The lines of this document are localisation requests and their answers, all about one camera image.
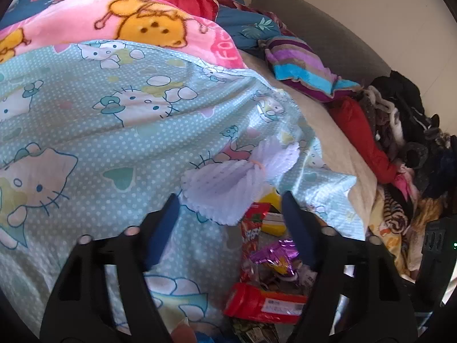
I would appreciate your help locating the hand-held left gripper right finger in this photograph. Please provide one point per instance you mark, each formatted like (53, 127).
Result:
(298, 232)

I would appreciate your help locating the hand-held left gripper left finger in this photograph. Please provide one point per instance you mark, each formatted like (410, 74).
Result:
(162, 232)

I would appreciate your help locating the red snack wrapper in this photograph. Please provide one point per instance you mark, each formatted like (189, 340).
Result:
(251, 228)

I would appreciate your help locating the white foam fruit net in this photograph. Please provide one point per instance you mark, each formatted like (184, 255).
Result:
(228, 189)

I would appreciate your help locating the red plastic canister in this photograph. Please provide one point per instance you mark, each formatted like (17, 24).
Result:
(264, 303)

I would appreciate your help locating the purple foil wrapper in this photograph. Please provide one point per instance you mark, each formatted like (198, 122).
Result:
(275, 253)

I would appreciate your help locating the yellow packet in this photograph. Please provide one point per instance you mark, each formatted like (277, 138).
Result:
(269, 200)

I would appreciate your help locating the yellow printed blanket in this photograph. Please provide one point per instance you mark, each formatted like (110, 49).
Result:
(387, 243)

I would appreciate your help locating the brown white striped garment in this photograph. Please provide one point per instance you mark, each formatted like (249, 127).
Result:
(396, 214)

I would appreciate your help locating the pink garment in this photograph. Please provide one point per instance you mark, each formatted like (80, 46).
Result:
(405, 182)

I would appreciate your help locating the dark blue fuzzy garment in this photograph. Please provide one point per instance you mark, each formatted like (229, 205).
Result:
(442, 171)

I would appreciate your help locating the beige blanket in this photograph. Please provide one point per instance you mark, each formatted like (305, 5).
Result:
(335, 143)

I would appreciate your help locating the grey dotted garment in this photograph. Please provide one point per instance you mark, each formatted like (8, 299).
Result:
(417, 153)

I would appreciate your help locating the green black wrapper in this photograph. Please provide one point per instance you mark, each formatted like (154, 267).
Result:
(257, 332)

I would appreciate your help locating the light blue cat printed blanket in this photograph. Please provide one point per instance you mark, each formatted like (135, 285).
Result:
(107, 132)

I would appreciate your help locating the red garment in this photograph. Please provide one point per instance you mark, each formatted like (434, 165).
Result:
(360, 135)

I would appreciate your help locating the white fleece garment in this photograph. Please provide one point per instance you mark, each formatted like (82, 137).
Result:
(385, 110)

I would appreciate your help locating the black jacket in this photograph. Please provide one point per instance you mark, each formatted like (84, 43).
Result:
(403, 96)

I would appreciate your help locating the grey headboard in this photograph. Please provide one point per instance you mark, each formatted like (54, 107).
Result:
(321, 25)

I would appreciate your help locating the blue leaf printed blanket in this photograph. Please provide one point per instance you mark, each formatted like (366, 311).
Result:
(246, 25)

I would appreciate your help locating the pink bear printed blanket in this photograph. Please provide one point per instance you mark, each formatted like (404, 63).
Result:
(71, 21)

